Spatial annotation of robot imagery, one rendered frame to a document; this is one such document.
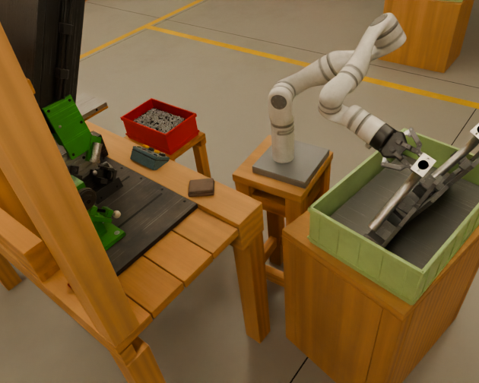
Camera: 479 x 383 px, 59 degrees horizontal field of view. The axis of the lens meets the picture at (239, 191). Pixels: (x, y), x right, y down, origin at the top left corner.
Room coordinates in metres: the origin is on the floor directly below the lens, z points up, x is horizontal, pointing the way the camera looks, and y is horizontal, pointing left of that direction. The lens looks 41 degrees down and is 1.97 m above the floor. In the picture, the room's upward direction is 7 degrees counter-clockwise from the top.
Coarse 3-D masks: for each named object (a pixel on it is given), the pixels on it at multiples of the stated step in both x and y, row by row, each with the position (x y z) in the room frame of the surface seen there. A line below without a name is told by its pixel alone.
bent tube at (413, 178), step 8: (424, 160) 0.88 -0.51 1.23; (432, 160) 0.86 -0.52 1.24; (416, 168) 0.86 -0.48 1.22; (424, 168) 0.93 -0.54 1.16; (416, 176) 0.92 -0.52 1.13; (408, 184) 0.92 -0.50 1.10; (400, 192) 0.92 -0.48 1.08; (408, 192) 0.92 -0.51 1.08; (392, 200) 0.91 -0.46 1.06; (400, 200) 0.90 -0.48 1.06; (384, 208) 0.90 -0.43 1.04; (392, 208) 0.89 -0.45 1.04; (376, 216) 0.89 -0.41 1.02; (384, 216) 0.88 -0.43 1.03; (376, 224) 0.87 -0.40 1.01
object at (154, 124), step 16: (128, 112) 1.87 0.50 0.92; (144, 112) 1.94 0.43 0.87; (160, 112) 1.91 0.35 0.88; (176, 112) 1.87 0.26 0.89; (192, 112) 1.80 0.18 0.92; (128, 128) 1.82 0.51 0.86; (144, 128) 1.73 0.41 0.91; (160, 128) 1.75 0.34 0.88; (176, 128) 1.69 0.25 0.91; (192, 128) 1.77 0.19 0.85; (160, 144) 1.67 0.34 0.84; (176, 144) 1.68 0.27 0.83
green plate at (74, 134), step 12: (48, 108) 1.35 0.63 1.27; (60, 108) 1.38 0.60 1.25; (72, 108) 1.41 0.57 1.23; (60, 120) 1.36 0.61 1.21; (72, 120) 1.38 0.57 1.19; (60, 132) 1.33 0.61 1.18; (72, 132) 1.36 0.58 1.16; (84, 132) 1.39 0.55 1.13; (60, 144) 1.37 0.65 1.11; (72, 144) 1.34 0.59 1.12; (84, 144) 1.36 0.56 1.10; (72, 156) 1.31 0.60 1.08
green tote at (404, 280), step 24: (432, 144) 1.31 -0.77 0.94; (360, 168) 1.20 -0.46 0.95; (456, 168) 1.22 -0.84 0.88; (336, 192) 1.11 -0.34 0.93; (312, 216) 1.01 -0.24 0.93; (312, 240) 1.00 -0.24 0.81; (336, 240) 0.93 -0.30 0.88; (360, 240) 0.86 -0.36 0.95; (456, 240) 0.84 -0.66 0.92; (360, 264) 0.85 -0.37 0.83; (384, 264) 0.79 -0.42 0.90; (408, 264) 0.74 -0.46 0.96; (432, 264) 0.73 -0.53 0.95; (384, 288) 0.78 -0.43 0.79; (408, 288) 0.73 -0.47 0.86
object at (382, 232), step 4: (400, 204) 0.93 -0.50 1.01; (404, 204) 0.93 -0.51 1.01; (408, 204) 0.90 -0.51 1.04; (400, 208) 0.92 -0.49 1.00; (404, 208) 0.90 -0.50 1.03; (408, 208) 0.90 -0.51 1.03; (404, 212) 0.90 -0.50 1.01; (408, 212) 0.89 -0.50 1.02; (380, 228) 0.90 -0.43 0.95; (384, 228) 0.89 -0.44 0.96; (376, 232) 0.89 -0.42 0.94; (380, 232) 0.89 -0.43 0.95; (384, 232) 0.86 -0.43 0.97; (388, 232) 0.86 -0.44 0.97; (380, 236) 0.86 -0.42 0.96; (384, 236) 0.85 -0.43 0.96; (388, 236) 0.85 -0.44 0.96
